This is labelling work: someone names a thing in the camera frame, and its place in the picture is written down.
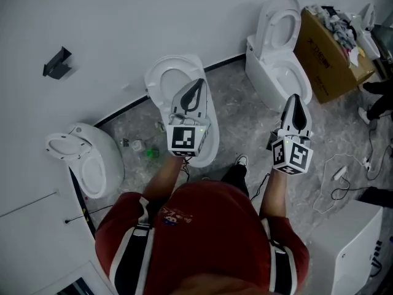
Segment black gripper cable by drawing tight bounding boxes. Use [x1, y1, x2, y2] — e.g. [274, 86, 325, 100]
[249, 173, 271, 203]
[179, 157, 192, 183]

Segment person's black trouser leg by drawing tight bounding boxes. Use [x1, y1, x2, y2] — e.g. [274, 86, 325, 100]
[220, 163, 250, 197]

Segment white round toilet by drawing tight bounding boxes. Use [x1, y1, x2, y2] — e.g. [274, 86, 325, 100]
[44, 122, 125, 200]

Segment person's right forearm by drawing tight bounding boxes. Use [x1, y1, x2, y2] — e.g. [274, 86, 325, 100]
[259, 170, 290, 220]

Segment person's red shirt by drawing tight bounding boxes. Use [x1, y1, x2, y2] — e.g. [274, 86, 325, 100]
[94, 180, 310, 295]

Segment person's left forearm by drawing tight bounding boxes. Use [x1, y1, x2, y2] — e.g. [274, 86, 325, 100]
[142, 155, 192, 203]

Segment white power strip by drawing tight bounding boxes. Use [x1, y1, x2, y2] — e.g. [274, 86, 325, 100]
[332, 165, 348, 181]

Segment black wall-mounted holder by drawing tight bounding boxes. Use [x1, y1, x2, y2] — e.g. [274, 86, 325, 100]
[42, 45, 73, 81]

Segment white cable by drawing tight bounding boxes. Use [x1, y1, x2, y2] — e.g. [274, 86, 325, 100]
[312, 152, 369, 214]

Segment pile of crumpled cloths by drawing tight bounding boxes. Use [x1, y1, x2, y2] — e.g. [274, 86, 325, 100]
[306, 4, 360, 52]

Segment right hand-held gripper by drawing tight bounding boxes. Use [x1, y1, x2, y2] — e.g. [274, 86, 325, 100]
[270, 93, 314, 176]

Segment white toilet with raised lid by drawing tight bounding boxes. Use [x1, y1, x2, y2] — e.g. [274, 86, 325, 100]
[244, 0, 314, 114]
[356, 2, 382, 61]
[144, 53, 220, 169]

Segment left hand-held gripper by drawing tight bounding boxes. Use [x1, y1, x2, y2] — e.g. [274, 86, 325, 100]
[165, 78, 213, 158]

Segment black floor object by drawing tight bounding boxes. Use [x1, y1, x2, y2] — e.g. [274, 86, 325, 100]
[358, 186, 393, 209]

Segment white framed panel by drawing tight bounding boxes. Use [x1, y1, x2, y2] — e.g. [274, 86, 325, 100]
[39, 261, 118, 295]

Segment brown cardboard box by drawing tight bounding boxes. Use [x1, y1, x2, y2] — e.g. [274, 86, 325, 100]
[292, 7, 377, 104]

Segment black wall cable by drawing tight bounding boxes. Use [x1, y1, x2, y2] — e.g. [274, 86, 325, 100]
[64, 204, 115, 224]

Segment black floor cable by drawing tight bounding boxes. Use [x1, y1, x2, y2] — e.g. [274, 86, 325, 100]
[330, 115, 393, 201]

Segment white cabinet appliance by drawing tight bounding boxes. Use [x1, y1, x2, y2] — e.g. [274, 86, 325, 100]
[309, 199, 385, 295]

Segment glass cabinet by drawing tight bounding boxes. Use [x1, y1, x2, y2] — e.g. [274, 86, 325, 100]
[372, 22, 393, 81]

